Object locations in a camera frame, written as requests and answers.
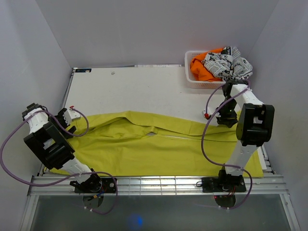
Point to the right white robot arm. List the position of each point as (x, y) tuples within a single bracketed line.
[(254, 123)]

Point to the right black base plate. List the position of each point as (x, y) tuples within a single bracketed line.
[(217, 185)]

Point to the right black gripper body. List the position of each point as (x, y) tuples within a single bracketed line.
[(226, 112)]

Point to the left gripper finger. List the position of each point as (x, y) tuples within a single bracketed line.
[(67, 135), (71, 129)]

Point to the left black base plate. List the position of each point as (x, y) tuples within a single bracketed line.
[(107, 184)]

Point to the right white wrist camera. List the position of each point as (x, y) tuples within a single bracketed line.
[(208, 112)]

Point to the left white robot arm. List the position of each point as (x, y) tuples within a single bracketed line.
[(48, 140)]

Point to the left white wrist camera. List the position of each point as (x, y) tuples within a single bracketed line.
[(70, 114)]

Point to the yellow-green trousers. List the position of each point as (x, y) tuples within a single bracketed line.
[(144, 144)]

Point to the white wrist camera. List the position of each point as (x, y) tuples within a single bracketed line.
[(208, 112), (70, 114)]

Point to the newspaper print garment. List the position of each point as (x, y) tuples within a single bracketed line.
[(227, 64)]

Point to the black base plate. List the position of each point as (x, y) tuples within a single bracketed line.
[(217, 185), (107, 184)]

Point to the orange garment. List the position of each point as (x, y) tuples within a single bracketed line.
[(199, 71)]

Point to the blue label sticker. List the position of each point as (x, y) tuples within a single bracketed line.
[(83, 70)]

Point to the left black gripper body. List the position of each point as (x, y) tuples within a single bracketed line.
[(61, 119)]

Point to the white plastic basket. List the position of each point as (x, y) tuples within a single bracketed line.
[(191, 80)]

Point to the aluminium rail frame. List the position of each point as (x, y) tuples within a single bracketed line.
[(111, 89)]

